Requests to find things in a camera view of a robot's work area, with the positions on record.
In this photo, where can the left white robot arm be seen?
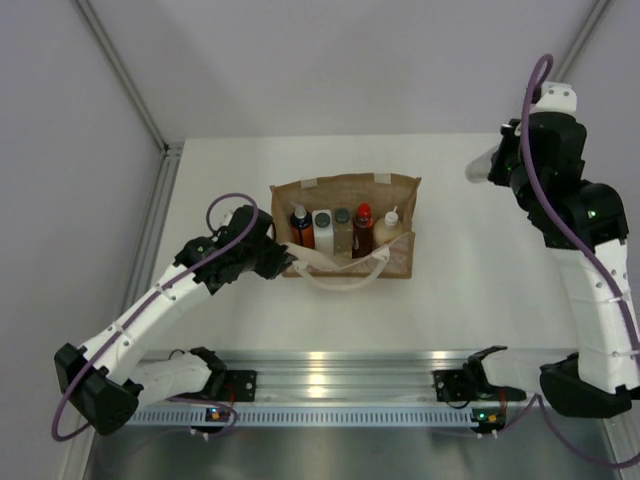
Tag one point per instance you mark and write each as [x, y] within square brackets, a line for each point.
[105, 378]

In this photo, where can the clear bottle dark cap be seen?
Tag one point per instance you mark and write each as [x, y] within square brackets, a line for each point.
[343, 232]

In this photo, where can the aluminium mounting rail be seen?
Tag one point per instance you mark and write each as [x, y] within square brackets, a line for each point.
[370, 378]

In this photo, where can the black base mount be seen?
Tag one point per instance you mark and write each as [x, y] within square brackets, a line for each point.
[239, 386]
[452, 386]

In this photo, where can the perforated cable tray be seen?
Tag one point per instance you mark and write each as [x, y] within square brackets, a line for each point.
[274, 416]

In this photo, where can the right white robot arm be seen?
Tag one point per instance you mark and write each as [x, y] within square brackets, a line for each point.
[601, 379]

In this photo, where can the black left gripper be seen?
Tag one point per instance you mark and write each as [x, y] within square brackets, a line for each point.
[279, 259]

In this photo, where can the cream squeeze bottle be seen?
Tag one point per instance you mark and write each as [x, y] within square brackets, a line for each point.
[387, 228]

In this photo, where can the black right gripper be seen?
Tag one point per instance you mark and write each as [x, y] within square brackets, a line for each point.
[509, 139]

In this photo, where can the aluminium frame post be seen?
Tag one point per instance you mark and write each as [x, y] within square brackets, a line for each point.
[119, 68]
[581, 39]

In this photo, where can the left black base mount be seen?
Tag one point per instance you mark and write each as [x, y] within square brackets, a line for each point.
[239, 386]

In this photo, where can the burlap canvas tote bag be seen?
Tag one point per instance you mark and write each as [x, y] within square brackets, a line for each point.
[383, 192]

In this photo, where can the left aluminium frame post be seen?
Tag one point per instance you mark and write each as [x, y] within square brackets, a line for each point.
[119, 68]

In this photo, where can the orange blue bottle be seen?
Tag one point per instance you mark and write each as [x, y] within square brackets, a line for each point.
[301, 225]

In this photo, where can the white bottle dark cap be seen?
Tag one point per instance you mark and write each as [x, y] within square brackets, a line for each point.
[323, 231]

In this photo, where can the right aluminium frame post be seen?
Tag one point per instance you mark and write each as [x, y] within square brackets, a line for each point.
[581, 39]

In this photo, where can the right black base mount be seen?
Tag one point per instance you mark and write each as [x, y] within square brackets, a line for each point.
[452, 386]

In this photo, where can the red sauce bottle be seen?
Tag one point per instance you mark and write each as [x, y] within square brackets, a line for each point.
[362, 231]

